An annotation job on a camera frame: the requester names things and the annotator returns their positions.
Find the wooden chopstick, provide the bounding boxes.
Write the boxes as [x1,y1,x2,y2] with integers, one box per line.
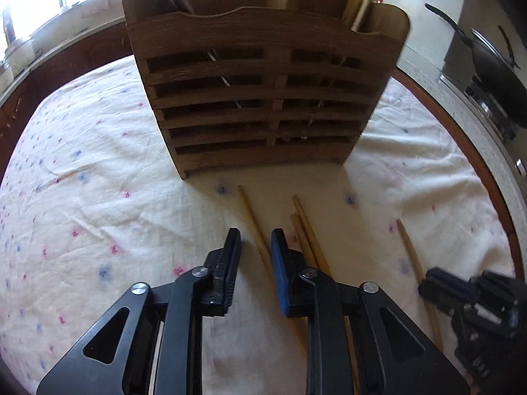
[292,195,360,394]
[396,219,444,352]
[237,186,274,282]
[290,213,319,269]

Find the metal chopstick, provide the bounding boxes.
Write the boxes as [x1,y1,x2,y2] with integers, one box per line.
[123,0,277,127]

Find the floral white tablecloth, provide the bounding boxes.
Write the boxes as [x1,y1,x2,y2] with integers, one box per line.
[1,57,514,394]

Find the gas stove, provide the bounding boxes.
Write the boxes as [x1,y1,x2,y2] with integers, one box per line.
[439,74,526,181]

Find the black wok pan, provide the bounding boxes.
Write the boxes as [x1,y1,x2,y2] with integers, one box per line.
[424,3,526,128]

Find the wooden utensil holder box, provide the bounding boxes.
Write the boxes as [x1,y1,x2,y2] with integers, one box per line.
[121,0,411,180]

